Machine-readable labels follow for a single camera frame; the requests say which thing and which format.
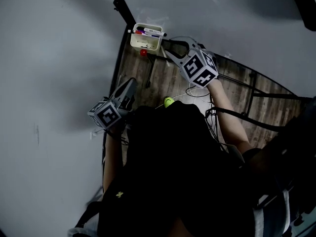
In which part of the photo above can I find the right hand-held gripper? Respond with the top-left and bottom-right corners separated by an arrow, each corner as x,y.
163,37 -> 219,88

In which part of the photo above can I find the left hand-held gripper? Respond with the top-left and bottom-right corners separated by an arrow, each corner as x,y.
87,78 -> 138,129

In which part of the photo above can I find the black and white marker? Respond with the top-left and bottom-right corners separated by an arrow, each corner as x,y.
136,26 -> 167,38

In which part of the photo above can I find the person's right forearm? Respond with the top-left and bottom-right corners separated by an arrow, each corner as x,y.
207,79 -> 252,155

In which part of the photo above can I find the person's left forearm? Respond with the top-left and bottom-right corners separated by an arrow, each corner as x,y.
102,128 -> 129,195

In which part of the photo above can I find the black whiteboard eraser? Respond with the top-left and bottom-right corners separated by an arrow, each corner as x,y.
290,0 -> 316,32

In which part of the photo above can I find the white flat strip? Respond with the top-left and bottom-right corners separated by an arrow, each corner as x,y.
159,45 -> 171,68

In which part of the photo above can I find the white plastic tray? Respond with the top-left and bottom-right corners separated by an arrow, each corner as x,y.
130,23 -> 163,52

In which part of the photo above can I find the yellow-green shoe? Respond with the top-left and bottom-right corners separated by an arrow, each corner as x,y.
163,96 -> 175,109

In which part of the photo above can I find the person's black shirt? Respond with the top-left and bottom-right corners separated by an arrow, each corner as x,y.
97,100 -> 257,237

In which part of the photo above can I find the white cable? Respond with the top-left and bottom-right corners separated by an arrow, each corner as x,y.
154,82 -> 192,110

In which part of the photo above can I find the bundle of thin black cables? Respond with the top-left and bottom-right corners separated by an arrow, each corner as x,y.
204,107 -> 229,154

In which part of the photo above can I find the thick black cable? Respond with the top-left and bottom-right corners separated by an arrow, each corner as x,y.
205,107 -> 287,133

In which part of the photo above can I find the grey shoulder strap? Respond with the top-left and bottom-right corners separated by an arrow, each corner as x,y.
251,189 -> 291,237
68,200 -> 102,237

